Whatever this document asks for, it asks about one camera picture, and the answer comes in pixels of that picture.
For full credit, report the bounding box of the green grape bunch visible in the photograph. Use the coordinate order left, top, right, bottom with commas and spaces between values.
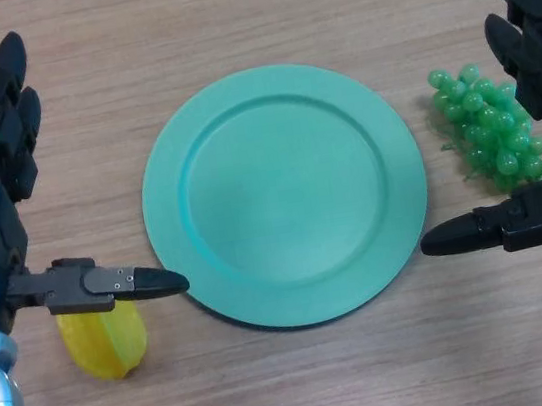
421, 53, 542, 203

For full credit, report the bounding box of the yellow starfruit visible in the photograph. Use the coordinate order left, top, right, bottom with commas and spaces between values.
54, 296, 154, 389

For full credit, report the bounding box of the green round plate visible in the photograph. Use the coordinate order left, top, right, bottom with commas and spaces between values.
124, 46, 444, 350

